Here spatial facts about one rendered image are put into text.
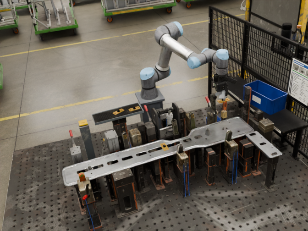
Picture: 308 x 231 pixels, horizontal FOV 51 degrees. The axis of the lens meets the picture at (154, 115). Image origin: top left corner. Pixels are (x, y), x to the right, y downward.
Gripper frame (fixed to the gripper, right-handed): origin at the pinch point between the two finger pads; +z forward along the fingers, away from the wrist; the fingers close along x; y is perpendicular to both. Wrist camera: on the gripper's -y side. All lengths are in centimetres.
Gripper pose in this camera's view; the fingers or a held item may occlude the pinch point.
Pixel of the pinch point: (223, 98)
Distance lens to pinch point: 228.3
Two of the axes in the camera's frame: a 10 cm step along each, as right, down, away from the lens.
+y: -9.4, 2.6, -2.4
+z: 0.9, 8.3, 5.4
